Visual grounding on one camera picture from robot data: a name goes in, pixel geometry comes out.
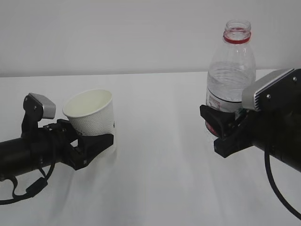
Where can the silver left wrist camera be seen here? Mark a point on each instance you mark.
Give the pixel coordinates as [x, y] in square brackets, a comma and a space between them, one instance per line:
[49, 108]

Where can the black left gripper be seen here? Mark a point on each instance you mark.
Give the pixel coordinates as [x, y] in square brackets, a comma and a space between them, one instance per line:
[60, 142]

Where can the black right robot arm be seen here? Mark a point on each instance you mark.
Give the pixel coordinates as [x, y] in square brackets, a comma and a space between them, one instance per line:
[277, 131]

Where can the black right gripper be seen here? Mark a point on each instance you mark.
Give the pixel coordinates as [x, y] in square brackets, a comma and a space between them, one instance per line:
[276, 132]

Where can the white paper coffee cup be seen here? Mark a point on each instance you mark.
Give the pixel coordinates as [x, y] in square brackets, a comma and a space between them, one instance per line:
[91, 114]

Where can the clear Nongfu Spring water bottle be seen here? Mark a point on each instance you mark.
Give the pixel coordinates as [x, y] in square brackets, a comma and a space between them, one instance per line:
[232, 69]

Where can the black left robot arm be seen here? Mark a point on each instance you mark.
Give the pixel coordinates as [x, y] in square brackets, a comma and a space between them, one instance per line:
[15, 154]

